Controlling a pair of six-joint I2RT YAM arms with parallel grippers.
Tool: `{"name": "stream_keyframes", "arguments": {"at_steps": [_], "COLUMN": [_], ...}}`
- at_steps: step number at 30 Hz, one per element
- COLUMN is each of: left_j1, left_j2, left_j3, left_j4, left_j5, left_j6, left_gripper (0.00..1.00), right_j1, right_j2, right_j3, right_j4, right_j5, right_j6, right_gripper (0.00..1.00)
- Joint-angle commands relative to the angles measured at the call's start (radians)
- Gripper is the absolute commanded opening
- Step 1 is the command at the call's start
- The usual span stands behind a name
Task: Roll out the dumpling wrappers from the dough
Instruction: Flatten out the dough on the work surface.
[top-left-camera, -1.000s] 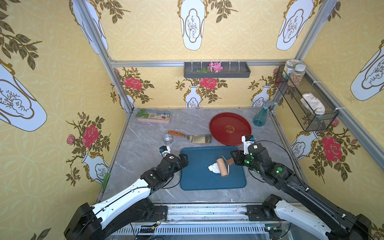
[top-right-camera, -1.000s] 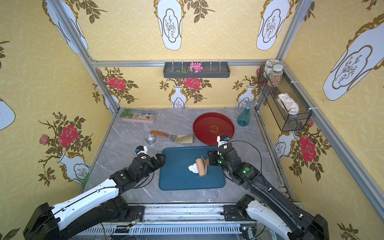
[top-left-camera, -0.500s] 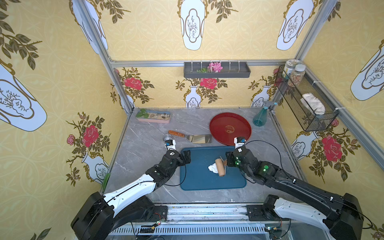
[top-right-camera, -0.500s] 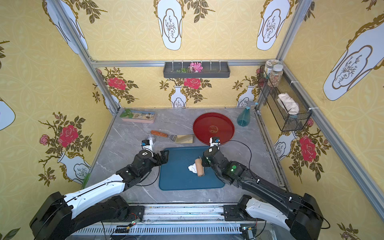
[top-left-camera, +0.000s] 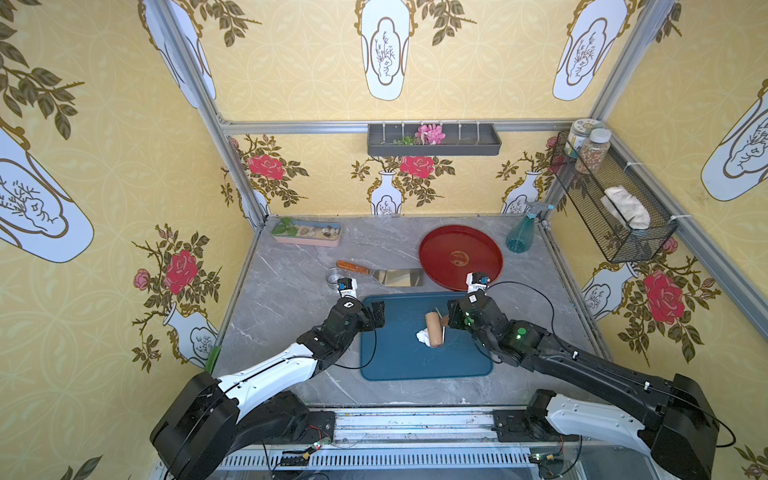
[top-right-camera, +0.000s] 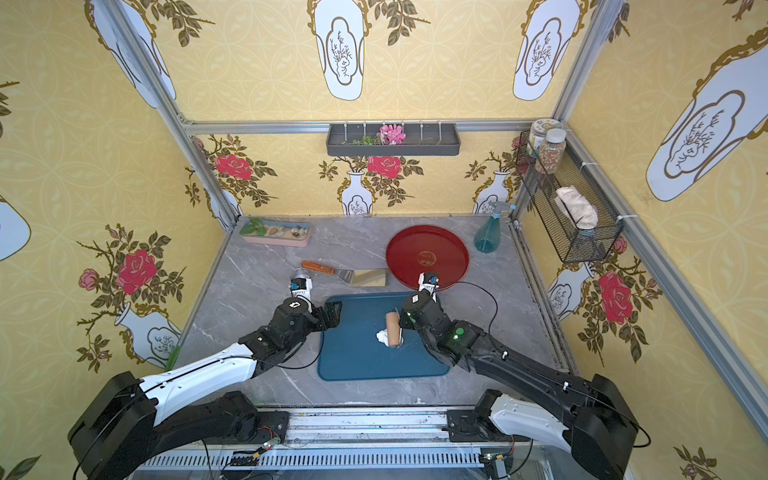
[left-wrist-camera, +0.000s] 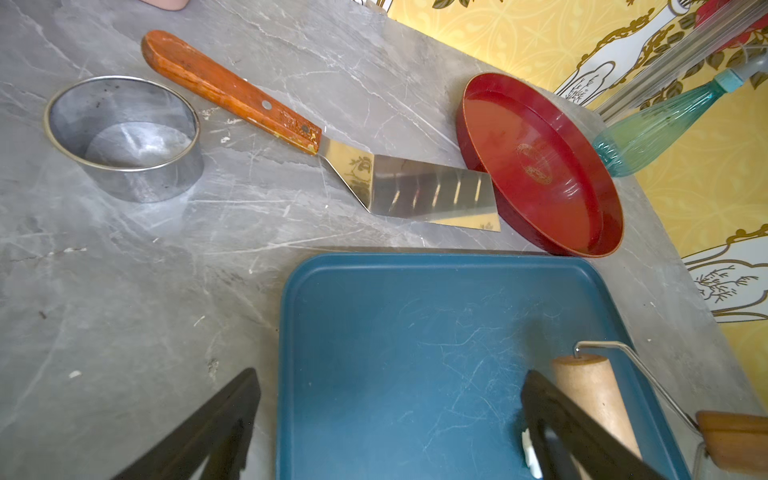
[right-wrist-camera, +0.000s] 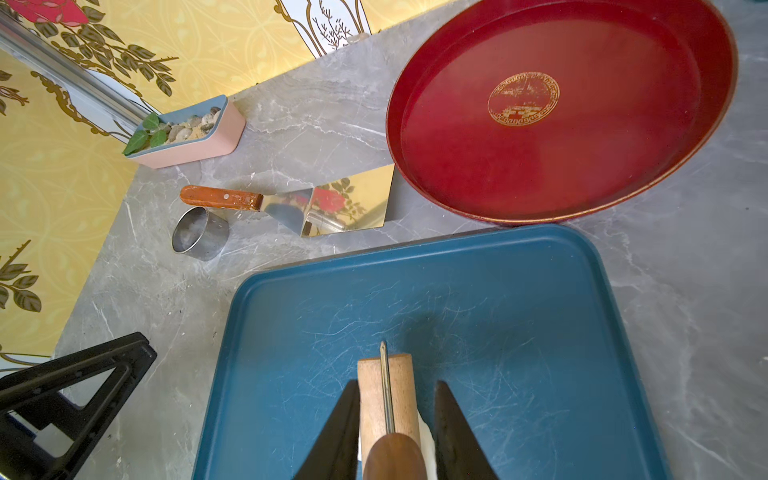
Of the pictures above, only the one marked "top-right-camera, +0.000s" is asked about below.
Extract grey wall shelf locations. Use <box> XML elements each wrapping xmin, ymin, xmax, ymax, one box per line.
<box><xmin>326</xmin><ymin>121</ymin><xmax>462</xmax><ymax>157</ymax></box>

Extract small glass cup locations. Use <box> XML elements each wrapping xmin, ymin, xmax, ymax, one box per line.
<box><xmin>290</xmin><ymin>268</ymin><xmax>312</xmax><ymax>289</ymax></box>

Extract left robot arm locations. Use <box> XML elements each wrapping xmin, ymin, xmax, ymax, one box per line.
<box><xmin>67</xmin><ymin>296</ymin><xmax>342</xmax><ymax>479</ymax></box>

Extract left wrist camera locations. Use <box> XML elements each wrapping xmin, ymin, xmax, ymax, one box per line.
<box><xmin>289</xmin><ymin>276</ymin><xmax>313</xmax><ymax>302</ymax></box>

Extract teal plastic tray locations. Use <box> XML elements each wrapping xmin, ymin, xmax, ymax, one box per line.
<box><xmin>318</xmin><ymin>292</ymin><xmax>449</xmax><ymax>382</ymax></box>

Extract green spray bottle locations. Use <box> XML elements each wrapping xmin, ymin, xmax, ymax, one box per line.
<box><xmin>473</xmin><ymin>202</ymin><xmax>517</xmax><ymax>253</ymax></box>

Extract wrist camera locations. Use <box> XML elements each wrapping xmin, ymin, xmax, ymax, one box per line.
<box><xmin>289</xmin><ymin>276</ymin><xmax>313</xmax><ymax>302</ymax></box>
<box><xmin>418</xmin><ymin>272</ymin><xmax>439</xmax><ymax>297</ymax></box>

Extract wooden rolling pin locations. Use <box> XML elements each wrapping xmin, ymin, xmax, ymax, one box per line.
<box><xmin>385</xmin><ymin>310</ymin><xmax>403</xmax><ymax>348</ymax></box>

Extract spice jar white lid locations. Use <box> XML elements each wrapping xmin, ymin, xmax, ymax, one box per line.
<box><xmin>535</xmin><ymin>128</ymin><xmax>567</xmax><ymax>174</ymax></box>

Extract black wire basket shelf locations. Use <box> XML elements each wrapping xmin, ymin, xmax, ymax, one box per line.
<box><xmin>516</xmin><ymin>131</ymin><xmax>624</xmax><ymax>263</ymax></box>

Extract metal dough scraper wooden handle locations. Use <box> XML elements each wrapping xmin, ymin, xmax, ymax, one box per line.
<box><xmin>300</xmin><ymin>259</ymin><xmax>390</xmax><ymax>288</ymax></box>

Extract pink artificial flower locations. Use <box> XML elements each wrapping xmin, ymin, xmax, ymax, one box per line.
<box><xmin>377</xmin><ymin>124</ymin><xmax>407</xmax><ymax>145</ymax></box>

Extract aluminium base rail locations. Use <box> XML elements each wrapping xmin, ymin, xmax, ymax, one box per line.
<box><xmin>101</xmin><ymin>405</ymin><xmax>634</xmax><ymax>480</ymax></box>

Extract red round tray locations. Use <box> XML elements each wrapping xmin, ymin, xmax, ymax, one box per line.
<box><xmin>385</xmin><ymin>225</ymin><xmax>470</xmax><ymax>290</ymax></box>

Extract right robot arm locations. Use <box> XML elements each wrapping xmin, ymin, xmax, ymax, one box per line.
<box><xmin>400</xmin><ymin>290</ymin><xmax>641</xmax><ymax>479</ymax></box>

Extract white dough lump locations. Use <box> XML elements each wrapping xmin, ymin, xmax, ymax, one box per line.
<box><xmin>376</xmin><ymin>329</ymin><xmax>404</xmax><ymax>348</ymax></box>

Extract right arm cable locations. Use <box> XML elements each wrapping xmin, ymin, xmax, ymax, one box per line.
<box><xmin>437</xmin><ymin>280</ymin><xmax>500</xmax><ymax>337</ymax></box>

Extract jar with patterned lid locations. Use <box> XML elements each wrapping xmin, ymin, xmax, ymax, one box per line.
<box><xmin>527</xmin><ymin>118</ymin><xmax>562</xmax><ymax>156</ymax></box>

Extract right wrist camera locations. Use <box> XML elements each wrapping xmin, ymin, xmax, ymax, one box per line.
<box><xmin>418</xmin><ymin>272</ymin><xmax>439</xmax><ymax>297</ymax></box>

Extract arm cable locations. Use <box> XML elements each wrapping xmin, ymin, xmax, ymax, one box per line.
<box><xmin>272</xmin><ymin>326</ymin><xmax>326</xmax><ymax>371</ymax></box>
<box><xmin>437</xmin><ymin>280</ymin><xmax>500</xmax><ymax>337</ymax></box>

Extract pink rectangular planter box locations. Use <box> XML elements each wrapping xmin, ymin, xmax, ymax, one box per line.
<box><xmin>239</xmin><ymin>217</ymin><xmax>311</xmax><ymax>248</ymax></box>

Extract beige cloth in basket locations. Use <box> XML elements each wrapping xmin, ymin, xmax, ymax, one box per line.
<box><xmin>555</xmin><ymin>186</ymin><xmax>599</xmax><ymax>230</ymax></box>

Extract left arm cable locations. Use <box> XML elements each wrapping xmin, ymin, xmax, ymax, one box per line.
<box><xmin>272</xmin><ymin>326</ymin><xmax>326</xmax><ymax>371</ymax></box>

